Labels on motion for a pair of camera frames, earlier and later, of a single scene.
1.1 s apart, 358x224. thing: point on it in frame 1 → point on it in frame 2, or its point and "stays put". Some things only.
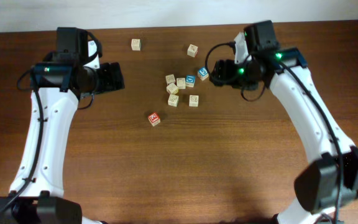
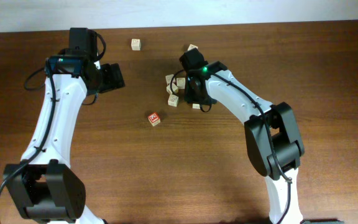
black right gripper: [225, 74] → [189, 98]
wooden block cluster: [172, 88] stays put
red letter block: [154, 119] stays put
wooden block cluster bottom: [173, 100] stays put
